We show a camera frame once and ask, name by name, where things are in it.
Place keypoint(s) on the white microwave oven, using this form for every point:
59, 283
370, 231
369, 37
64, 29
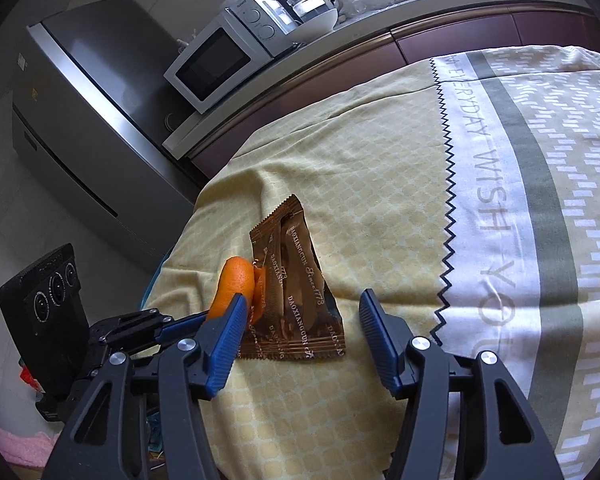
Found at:
205, 65

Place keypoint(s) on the brown snack wrapper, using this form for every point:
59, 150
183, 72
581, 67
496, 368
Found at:
295, 285

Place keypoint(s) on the teal plastic bin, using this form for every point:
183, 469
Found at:
150, 287

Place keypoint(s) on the yellow and white printed tablecloth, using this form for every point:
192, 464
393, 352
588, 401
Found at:
380, 185

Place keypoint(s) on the orange fruit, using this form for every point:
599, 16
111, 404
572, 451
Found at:
235, 280

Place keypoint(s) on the round white wall fitting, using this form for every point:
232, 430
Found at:
171, 121

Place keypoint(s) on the pink cloth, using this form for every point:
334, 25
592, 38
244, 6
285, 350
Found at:
25, 447

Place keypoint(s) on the grey refrigerator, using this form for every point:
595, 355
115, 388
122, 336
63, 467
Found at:
95, 110

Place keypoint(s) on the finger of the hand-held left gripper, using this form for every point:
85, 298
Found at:
180, 327

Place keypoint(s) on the large white bowl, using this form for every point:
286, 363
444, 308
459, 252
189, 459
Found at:
320, 24

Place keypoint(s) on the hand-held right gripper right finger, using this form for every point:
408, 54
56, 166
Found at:
385, 350

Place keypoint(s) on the brown kitchen counter cabinet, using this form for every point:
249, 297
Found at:
430, 35

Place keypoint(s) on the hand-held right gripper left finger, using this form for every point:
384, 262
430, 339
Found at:
225, 350

